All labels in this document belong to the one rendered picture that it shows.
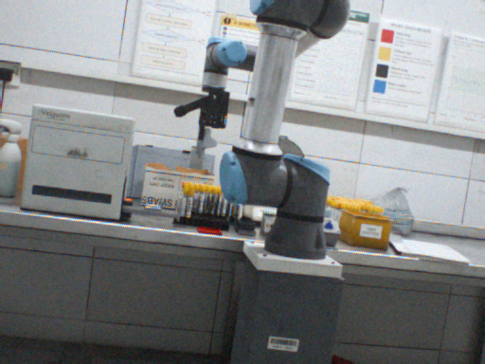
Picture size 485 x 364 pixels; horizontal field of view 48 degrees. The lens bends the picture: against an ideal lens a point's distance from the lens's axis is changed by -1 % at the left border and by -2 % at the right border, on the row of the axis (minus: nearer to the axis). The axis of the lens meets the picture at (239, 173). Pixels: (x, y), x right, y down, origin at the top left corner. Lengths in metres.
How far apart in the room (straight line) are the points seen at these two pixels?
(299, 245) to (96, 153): 0.65
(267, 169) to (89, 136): 0.59
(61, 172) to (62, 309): 0.88
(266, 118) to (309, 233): 0.28
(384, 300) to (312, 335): 1.25
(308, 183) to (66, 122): 0.71
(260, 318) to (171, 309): 1.11
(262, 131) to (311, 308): 0.42
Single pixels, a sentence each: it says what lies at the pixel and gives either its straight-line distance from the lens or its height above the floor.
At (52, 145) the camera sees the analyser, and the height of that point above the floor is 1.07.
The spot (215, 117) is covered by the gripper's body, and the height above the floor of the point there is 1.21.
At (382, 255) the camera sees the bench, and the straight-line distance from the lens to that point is 1.74.
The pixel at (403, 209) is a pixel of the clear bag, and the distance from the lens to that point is 2.34.
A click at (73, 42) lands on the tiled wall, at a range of 2.29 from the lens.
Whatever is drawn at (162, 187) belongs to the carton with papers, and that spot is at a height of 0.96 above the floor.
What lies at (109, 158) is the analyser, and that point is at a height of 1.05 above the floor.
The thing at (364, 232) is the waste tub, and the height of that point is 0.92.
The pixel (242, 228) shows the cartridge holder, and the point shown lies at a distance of 1.70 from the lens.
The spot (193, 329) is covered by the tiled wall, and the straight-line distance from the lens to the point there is 2.39.
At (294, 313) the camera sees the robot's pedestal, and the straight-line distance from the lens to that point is 1.30.
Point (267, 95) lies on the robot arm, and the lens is 1.23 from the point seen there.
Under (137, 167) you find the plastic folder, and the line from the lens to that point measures 2.23.
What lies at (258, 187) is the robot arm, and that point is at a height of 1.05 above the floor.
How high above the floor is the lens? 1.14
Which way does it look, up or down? 3 degrees down
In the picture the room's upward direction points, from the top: 8 degrees clockwise
